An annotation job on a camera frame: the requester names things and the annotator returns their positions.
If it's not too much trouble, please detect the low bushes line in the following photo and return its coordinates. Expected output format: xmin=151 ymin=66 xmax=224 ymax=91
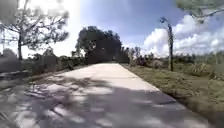
xmin=129 ymin=46 xmax=224 ymax=79

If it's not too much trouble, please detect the overhanging pine branch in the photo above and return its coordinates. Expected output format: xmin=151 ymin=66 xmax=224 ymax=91
xmin=175 ymin=0 xmax=224 ymax=24

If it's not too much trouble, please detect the dry green grass verge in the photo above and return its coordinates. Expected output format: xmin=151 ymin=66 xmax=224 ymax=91
xmin=120 ymin=62 xmax=224 ymax=128

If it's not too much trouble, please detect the thin sprawling tree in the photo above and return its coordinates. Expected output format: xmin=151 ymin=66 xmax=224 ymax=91
xmin=0 ymin=0 xmax=71 ymax=62

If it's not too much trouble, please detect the dark round tree clump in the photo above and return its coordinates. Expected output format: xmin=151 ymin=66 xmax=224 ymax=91
xmin=71 ymin=25 xmax=130 ymax=65

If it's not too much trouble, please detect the tall bare tree trunk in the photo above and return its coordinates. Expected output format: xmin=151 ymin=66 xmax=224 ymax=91
xmin=159 ymin=17 xmax=175 ymax=72

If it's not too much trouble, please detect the shaded dirt verge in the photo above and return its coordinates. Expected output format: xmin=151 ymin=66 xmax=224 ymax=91
xmin=0 ymin=63 xmax=89 ymax=91

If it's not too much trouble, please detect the light concrete path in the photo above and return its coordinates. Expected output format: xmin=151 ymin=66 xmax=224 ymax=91
xmin=0 ymin=62 xmax=214 ymax=128

